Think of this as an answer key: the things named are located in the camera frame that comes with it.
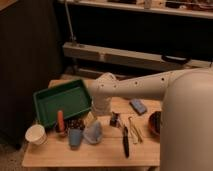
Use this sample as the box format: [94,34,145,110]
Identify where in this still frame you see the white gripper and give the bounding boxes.
[91,97,111,116]

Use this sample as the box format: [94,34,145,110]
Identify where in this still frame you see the light blue towel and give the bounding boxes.
[83,121,103,144]

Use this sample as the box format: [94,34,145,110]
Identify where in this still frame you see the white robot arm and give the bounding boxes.
[89,68,213,171]

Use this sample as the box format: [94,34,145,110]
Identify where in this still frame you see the dark patterned small bowl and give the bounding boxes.
[55,119,85,137]

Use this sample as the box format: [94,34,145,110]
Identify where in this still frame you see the red bowl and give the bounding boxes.
[148,111,161,136]

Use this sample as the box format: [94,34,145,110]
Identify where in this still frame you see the small dark binder clip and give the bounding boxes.
[110,112,120,127]

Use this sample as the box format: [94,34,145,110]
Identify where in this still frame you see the green plastic tray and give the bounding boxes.
[33,79,91,128]

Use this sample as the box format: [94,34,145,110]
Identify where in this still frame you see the blue sponge block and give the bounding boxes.
[130,99,147,115]

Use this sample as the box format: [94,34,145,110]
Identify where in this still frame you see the blue plastic cup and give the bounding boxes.
[68,129,82,147]

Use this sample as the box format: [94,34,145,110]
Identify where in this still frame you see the wooden table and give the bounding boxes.
[21,78,163,171]

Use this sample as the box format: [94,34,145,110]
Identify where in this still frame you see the orange carrot toy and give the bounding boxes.
[57,110,65,132]

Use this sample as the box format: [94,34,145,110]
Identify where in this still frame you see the metal tongs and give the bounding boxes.
[128,117,143,144]

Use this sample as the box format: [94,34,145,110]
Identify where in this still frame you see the grey metal shelf beam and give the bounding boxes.
[63,42,210,71]

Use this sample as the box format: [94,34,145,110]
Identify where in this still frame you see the white paper cup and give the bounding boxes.
[25,124,47,145]

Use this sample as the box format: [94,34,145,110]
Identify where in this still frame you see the metal pole stand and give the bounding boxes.
[64,0,76,45]

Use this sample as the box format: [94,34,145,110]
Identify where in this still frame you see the black handle on shelf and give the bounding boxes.
[161,55,191,65]

